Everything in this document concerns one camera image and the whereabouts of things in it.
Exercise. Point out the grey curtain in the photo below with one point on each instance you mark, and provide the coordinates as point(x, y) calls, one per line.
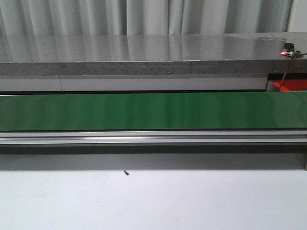
point(142, 17)

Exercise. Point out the grey stone counter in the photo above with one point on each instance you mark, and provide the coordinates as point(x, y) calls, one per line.
point(47, 55)

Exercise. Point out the red plastic tray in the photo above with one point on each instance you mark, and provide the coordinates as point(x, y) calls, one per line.
point(289, 85)

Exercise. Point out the small black sensor cube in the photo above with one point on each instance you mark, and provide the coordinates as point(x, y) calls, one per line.
point(289, 47)

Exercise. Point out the aluminium conveyor frame rail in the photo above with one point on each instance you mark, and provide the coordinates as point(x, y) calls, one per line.
point(154, 150)

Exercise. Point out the green conveyor belt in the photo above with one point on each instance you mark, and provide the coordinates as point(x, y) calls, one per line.
point(196, 110)

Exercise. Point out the small green circuit board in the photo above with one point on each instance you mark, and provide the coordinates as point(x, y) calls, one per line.
point(290, 53)

